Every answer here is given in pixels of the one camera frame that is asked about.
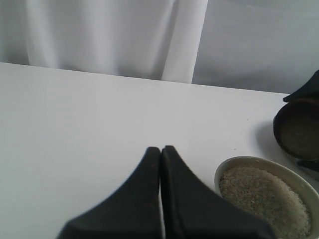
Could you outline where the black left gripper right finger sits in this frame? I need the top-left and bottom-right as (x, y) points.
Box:
(160, 146), (272, 239)

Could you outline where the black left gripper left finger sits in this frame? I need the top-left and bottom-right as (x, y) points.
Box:
(58, 147), (162, 239)

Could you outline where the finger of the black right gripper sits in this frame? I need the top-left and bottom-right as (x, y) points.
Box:
(283, 72), (319, 102)
(297, 159), (319, 173)

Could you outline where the brown wooden cup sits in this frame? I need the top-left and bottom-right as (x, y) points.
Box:
(273, 100), (319, 160)

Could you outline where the white ceramic bowl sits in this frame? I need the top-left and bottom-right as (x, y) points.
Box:
(214, 156), (319, 239)

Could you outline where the rice in white bowl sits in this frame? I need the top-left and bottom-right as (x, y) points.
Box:
(219, 167), (312, 239)

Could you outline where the white backdrop curtain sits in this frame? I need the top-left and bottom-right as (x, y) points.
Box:
(0, 0), (319, 93)

